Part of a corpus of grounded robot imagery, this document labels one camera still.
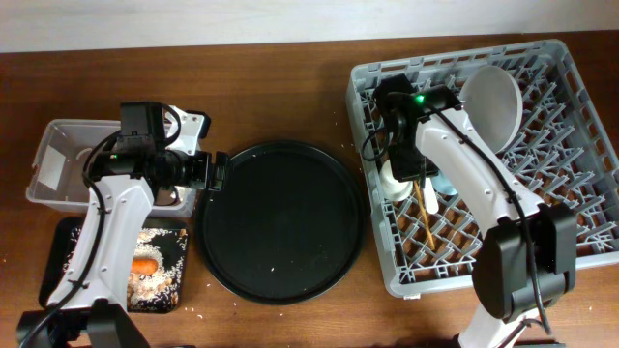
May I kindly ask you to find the grey dishwasher rack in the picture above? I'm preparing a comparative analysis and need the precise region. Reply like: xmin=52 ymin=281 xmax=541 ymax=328
xmin=345 ymin=40 xmax=618 ymax=299

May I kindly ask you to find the white label on bin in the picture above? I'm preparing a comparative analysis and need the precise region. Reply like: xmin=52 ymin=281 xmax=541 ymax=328
xmin=38 ymin=145 xmax=66 ymax=190

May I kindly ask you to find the orange carrot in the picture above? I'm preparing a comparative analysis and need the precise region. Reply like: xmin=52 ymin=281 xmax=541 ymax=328
xmin=131 ymin=258 xmax=159 ymax=276

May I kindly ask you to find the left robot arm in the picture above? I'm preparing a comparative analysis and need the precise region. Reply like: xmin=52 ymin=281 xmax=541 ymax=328
xmin=16 ymin=101 xmax=228 ymax=347

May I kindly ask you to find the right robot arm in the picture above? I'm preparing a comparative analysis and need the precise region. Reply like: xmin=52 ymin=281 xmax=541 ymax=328
xmin=371 ymin=66 xmax=577 ymax=347

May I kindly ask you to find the light blue cup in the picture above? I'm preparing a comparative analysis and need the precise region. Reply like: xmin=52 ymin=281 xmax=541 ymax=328
xmin=431 ymin=173 xmax=457 ymax=196

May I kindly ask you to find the pale green plate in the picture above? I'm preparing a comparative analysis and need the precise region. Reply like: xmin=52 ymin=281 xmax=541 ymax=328
xmin=459 ymin=66 xmax=523 ymax=153

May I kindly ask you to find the cream cup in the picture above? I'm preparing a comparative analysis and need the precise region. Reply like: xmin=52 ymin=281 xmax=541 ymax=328
xmin=379 ymin=159 xmax=413 ymax=202

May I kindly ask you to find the clear plastic waste bin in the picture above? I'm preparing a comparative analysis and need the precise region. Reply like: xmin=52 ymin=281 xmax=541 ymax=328
xmin=26 ymin=116 xmax=211 ymax=218

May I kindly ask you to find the black rectangular tray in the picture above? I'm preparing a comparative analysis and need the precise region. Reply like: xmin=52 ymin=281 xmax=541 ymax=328
xmin=39 ymin=217 xmax=189 ymax=314

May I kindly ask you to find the white plastic fork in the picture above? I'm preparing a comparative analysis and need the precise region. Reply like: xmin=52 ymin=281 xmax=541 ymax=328
xmin=423 ymin=178 xmax=439 ymax=215

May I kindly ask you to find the wooden chopstick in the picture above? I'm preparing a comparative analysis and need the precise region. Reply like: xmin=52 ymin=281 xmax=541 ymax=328
xmin=413 ymin=181 xmax=436 ymax=250

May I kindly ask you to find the spilled rice food waste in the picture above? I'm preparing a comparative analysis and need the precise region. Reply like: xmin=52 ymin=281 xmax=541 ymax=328
xmin=62 ymin=227 xmax=189 ymax=310

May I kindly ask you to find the round black serving tray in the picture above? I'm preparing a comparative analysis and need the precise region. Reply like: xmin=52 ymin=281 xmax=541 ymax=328
xmin=194 ymin=140 xmax=368 ymax=305

